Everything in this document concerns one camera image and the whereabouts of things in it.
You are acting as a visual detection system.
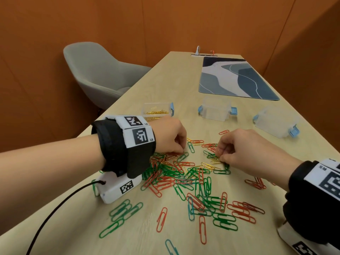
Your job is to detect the grey shell chair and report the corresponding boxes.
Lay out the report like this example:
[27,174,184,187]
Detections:
[63,41,152,110]

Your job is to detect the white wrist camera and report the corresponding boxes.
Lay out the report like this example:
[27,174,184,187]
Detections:
[95,171,143,205]
[277,221,340,255]

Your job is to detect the black left wrist strap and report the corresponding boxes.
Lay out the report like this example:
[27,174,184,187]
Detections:
[91,117,157,180]

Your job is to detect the person's left forearm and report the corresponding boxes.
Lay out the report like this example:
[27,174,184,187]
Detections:
[0,134,107,236]

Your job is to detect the transparent box with blue latches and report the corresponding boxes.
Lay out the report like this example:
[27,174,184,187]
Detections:
[142,102,175,122]
[197,97,238,122]
[252,106,301,139]

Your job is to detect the blue patterned desk mat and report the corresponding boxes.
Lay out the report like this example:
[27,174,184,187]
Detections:
[198,56,280,102]

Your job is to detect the white right marker band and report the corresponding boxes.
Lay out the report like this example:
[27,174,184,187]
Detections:
[304,158,340,203]

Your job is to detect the white left marker band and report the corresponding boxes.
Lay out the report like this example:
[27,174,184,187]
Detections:
[102,115,155,149]

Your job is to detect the person's left hand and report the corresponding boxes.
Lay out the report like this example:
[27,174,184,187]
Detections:
[150,116,187,154]

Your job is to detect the sorted heap of gold clips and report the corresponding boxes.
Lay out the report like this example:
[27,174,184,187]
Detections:
[145,110,170,122]

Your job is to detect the person's right hand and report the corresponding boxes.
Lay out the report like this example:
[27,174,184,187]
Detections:
[215,129,304,192]

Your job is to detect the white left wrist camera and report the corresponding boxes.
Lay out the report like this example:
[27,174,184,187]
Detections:
[95,171,143,205]

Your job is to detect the white marker band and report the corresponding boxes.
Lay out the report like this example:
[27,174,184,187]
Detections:
[304,158,340,203]
[102,115,155,149]

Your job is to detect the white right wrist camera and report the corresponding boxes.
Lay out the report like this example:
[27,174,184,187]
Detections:
[277,221,340,255]

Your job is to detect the pile of colored paper clips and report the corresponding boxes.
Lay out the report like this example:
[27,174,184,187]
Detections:
[91,129,277,255]

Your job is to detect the black camera cable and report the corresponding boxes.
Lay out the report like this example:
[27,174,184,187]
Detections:
[26,180,107,255]

